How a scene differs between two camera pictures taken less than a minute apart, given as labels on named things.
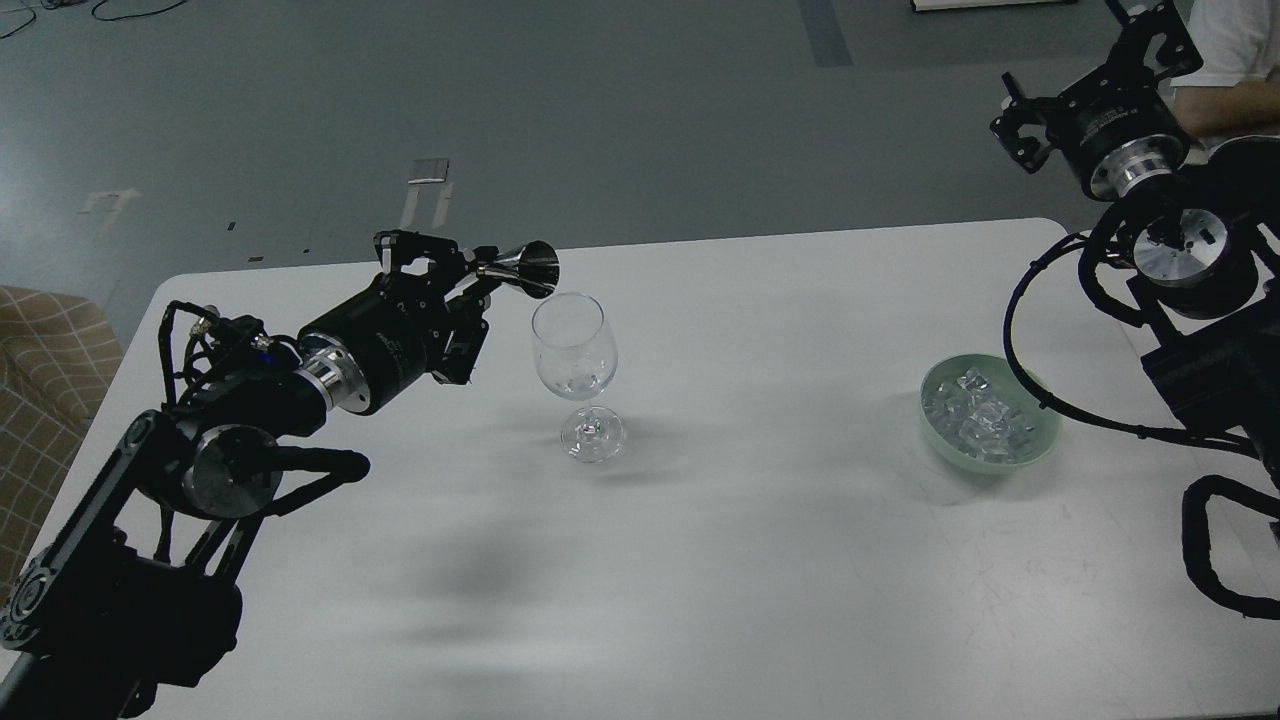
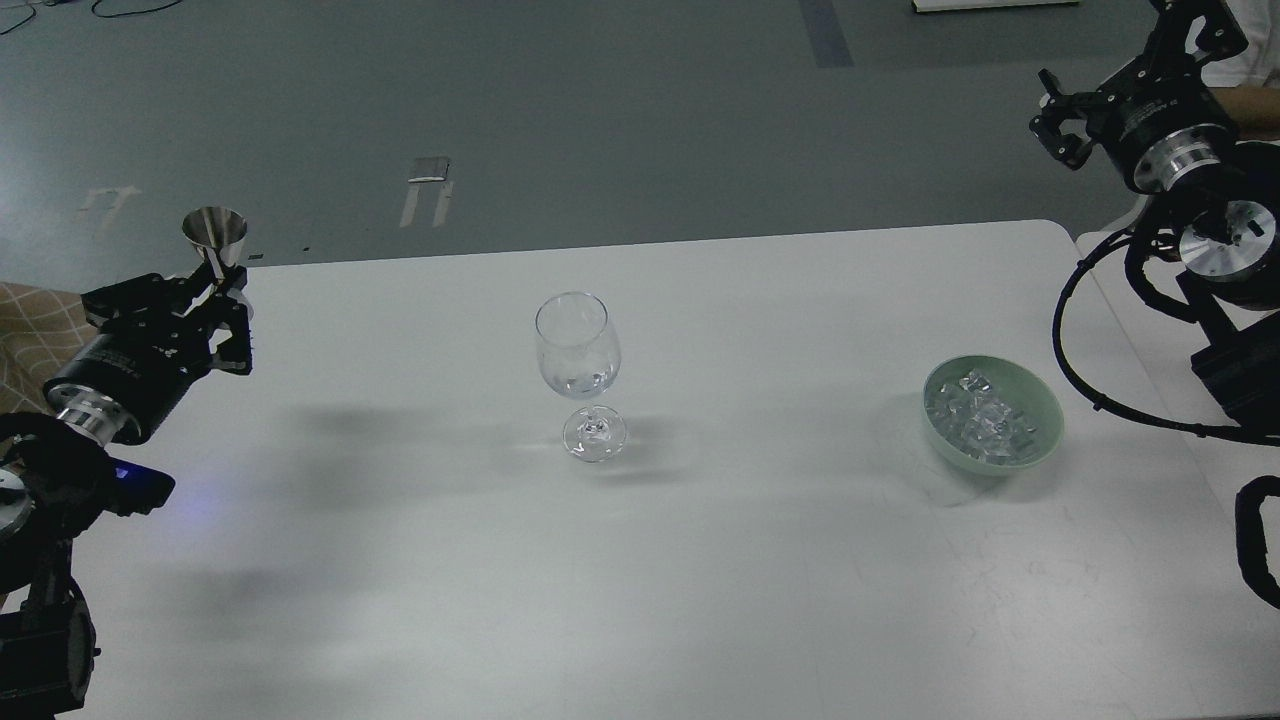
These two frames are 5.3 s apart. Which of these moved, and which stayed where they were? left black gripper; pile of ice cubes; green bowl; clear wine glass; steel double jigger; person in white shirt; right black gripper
Moved: steel double jigger; left black gripper; right black gripper
Stayed: clear wine glass; person in white shirt; green bowl; pile of ice cubes
